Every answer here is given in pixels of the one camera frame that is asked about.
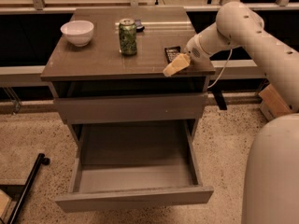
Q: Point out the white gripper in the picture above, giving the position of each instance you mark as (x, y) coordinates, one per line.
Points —
(193, 50)

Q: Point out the dark chocolate rxbar wrapper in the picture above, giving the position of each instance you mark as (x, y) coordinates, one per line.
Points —
(171, 53)

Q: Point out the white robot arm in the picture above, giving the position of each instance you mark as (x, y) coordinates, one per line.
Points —
(271, 186)

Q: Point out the grey drawer cabinet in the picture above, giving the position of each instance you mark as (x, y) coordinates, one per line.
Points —
(100, 70)

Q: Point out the grey upper drawer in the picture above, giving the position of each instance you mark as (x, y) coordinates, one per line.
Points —
(131, 108)

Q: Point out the open grey middle drawer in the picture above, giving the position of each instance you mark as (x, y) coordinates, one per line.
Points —
(134, 165)

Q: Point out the small dark device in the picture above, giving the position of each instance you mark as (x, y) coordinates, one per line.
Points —
(139, 26)

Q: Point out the green soda can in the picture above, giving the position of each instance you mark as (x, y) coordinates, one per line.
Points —
(127, 37)

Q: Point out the cardboard box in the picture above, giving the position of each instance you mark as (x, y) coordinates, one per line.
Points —
(272, 105)

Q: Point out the white ceramic bowl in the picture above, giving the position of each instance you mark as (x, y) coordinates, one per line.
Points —
(78, 33)

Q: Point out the black metal bar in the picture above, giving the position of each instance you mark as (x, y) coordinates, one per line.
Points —
(41, 159)

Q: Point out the black bracket leg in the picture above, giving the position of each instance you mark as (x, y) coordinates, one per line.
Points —
(219, 98)

